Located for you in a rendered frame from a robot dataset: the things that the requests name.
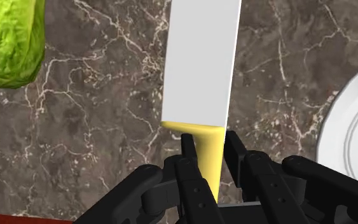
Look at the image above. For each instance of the green lettuce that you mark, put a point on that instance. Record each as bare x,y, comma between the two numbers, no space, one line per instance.
6,40

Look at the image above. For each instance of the red robot stand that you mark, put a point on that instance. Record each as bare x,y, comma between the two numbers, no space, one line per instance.
17,219

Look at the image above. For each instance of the white plate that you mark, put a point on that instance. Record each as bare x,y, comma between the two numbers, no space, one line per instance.
353,130

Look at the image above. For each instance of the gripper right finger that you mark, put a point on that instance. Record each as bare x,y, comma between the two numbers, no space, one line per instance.
268,183

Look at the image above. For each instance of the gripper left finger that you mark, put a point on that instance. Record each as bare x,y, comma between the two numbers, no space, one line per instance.
188,183

